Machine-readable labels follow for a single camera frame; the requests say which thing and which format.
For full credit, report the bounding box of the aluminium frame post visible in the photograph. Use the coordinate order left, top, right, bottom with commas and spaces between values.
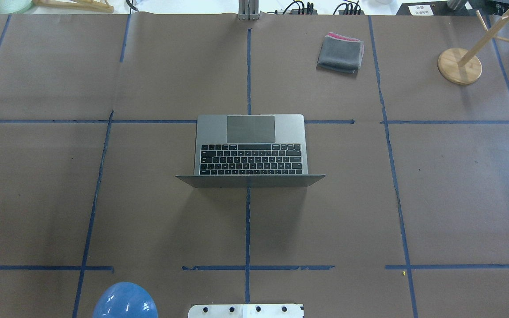
238, 0, 260, 21

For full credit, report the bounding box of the green glass plate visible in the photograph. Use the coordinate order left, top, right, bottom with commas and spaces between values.
0, 0, 34, 14

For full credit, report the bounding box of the grey laptop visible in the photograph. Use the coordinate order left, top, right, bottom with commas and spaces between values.
178, 114, 325, 189

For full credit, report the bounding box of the black box with label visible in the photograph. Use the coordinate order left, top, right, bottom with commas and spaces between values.
396, 1, 448, 16

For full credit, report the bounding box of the black power strip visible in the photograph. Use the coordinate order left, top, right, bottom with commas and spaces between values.
267, 0, 318, 15

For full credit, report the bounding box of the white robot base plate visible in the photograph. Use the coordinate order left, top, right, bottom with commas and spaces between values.
188, 303, 305, 318

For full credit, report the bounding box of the wooden dish rack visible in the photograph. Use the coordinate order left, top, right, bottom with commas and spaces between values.
32, 0, 114, 14

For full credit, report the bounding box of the folded grey pink cloth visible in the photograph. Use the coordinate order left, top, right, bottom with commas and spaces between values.
317, 32, 365, 74

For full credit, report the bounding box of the wooden mug tree stand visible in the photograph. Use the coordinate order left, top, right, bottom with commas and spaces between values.
437, 9, 509, 85

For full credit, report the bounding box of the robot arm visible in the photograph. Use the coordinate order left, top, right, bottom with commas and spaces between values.
91, 282, 158, 318

